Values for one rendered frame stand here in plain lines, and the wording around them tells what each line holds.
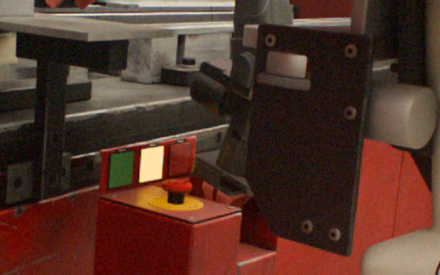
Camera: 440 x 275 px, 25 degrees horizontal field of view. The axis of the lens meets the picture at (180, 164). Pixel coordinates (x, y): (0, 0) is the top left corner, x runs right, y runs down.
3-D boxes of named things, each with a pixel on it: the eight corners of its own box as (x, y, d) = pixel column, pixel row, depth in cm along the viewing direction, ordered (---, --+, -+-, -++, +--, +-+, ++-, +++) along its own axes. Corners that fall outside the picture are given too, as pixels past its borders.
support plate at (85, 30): (88, 41, 109) (88, 32, 109) (-84, 18, 122) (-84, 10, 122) (174, 36, 124) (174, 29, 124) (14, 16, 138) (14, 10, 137)
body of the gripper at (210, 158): (217, 161, 138) (233, 113, 136) (274, 194, 133) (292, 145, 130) (189, 166, 133) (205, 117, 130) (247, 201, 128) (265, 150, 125)
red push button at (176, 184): (177, 213, 124) (179, 185, 123) (153, 206, 126) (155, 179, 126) (196, 209, 127) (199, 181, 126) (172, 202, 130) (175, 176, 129)
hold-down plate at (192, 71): (185, 87, 167) (187, 70, 167) (159, 83, 170) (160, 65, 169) (265, 77, 192) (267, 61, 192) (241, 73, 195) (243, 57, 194)
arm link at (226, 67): (253, 60, 121) (299, 50, 127) (191, 25, 128) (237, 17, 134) (235, 145, 127) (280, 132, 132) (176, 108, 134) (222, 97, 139)
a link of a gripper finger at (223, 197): (203, 212, 141) (223, 154, 138) (241, 237, 137) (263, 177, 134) (173, 220, 136) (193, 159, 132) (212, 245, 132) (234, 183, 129)
